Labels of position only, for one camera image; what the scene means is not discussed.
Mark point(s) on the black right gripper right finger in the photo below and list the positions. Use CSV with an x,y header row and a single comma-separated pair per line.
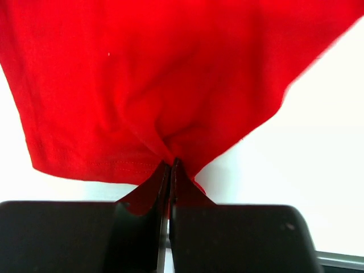
x,y
207,237

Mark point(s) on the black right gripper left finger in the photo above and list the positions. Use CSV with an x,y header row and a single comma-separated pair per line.
x,y
128,235

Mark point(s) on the red t-shirt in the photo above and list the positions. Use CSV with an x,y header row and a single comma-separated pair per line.
x,y
106,90

